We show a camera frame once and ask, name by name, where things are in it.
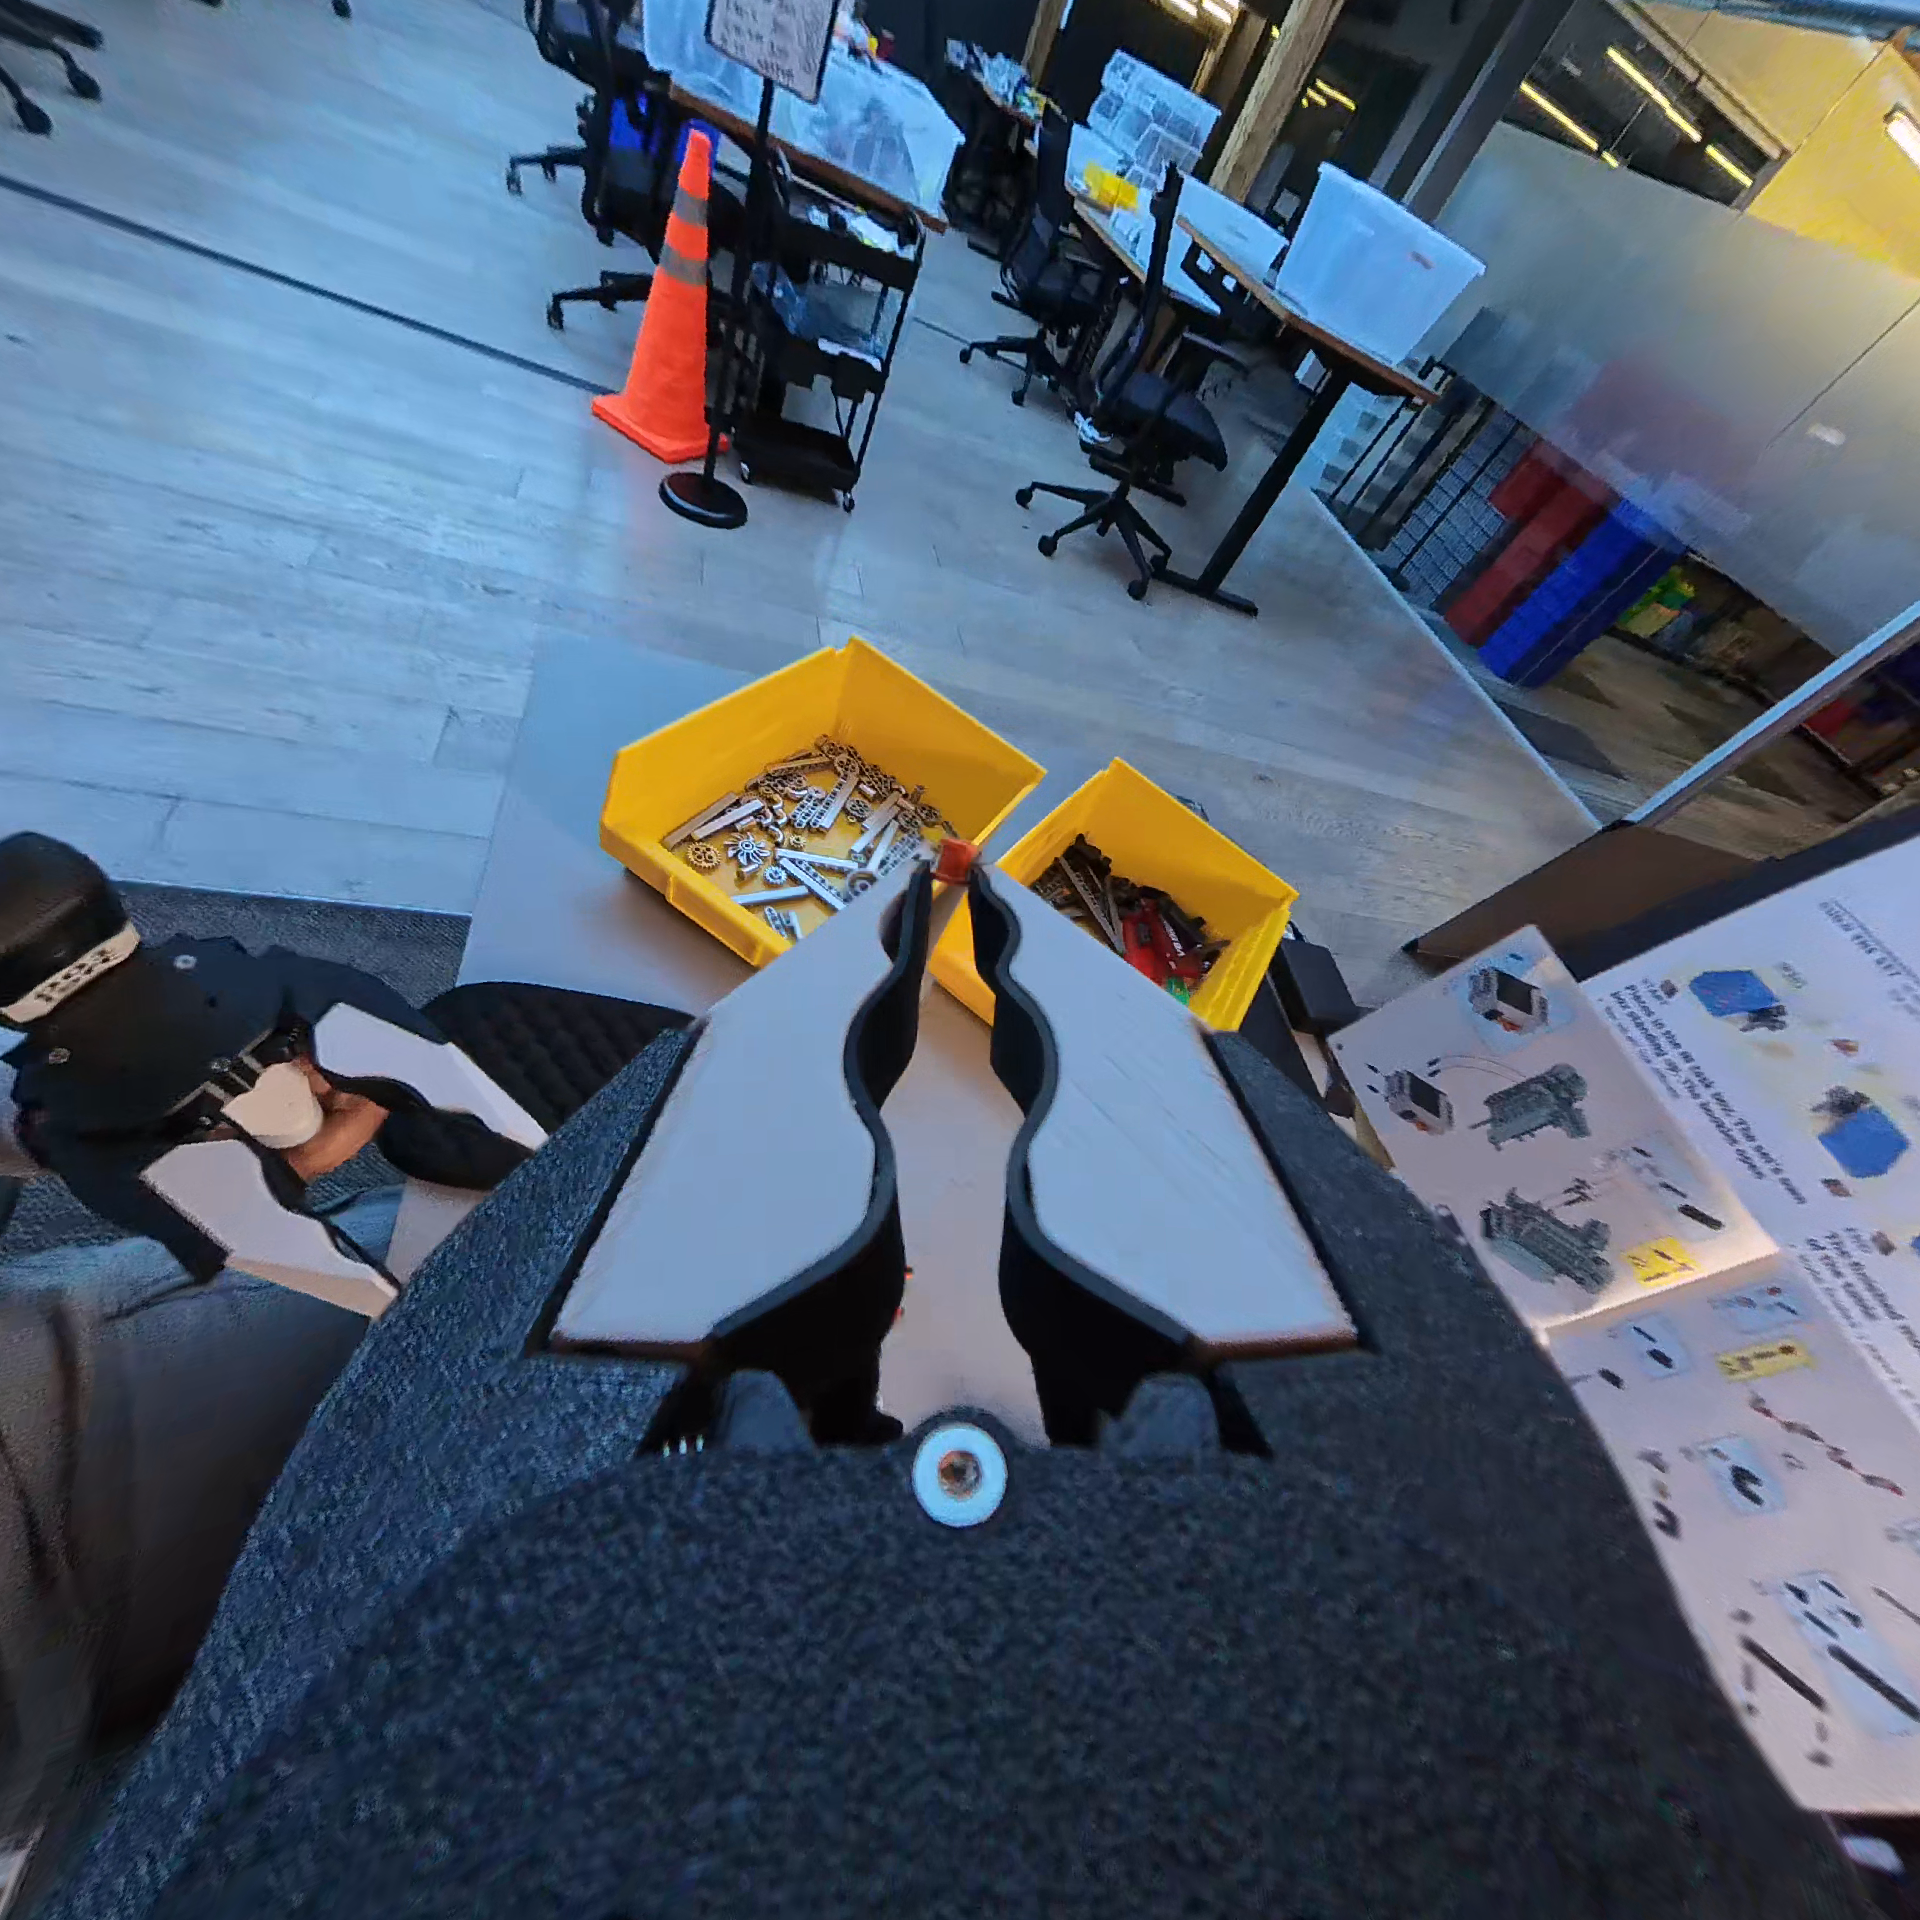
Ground grey drawer cabinet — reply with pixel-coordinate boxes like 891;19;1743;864
1329;382;1531;602

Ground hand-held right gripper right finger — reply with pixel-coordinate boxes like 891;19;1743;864
967;867;1361;1366

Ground printed instruction booklet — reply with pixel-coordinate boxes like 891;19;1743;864
1329;839;1920;1817

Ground black utility cart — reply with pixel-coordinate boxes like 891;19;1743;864
718;143;929;512

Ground person's left hand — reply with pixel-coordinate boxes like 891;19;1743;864
286;1057;395;1185

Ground orange traffic cone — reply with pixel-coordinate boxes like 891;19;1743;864
593;128;732;464

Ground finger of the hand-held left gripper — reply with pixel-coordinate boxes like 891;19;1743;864
306;1002;550;1198
140;1142;406;1327

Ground black office chair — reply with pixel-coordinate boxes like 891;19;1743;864
0;0;108;138
508;0;723;332
961;113;1121;407
1017;164;1250;602

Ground pile of brown brick parts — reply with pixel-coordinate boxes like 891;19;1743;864
662;737;962;945

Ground grey desk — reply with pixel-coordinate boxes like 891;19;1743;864
382;631;1600;1443

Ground pile of dark brick parts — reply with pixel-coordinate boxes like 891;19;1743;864
1032;838;1232;1003

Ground red plastic bin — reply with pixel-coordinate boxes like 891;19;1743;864
1442;441;1614;647

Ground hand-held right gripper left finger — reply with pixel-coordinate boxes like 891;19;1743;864
547;863;935;1361

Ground blue plastic bin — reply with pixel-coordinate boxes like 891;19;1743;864
1478;504;1689;689

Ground yellow plastic bin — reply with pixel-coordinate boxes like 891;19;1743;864
599;639;1048;970
929;758;1302;1038

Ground black quilted chair armrest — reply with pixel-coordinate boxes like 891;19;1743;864
420;983;696;1135

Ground background desk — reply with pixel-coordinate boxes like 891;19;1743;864
646;0;969;234
1072;194;1449;618

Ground white storage tub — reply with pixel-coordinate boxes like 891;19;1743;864
1275;162;1488;368

